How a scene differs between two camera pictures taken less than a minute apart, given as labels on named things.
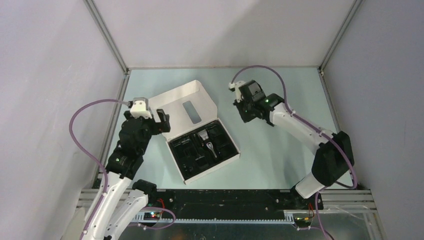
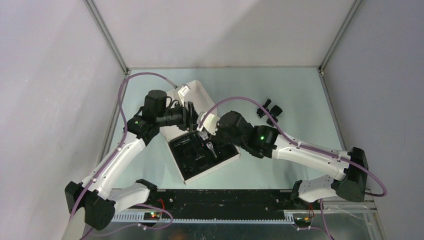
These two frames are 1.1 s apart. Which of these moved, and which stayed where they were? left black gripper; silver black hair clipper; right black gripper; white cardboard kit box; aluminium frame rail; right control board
Moved: left black gripper; right black gripper
Stayed: silver black hair clipper; white cardboard kit box; right control board; aluminium frame rail
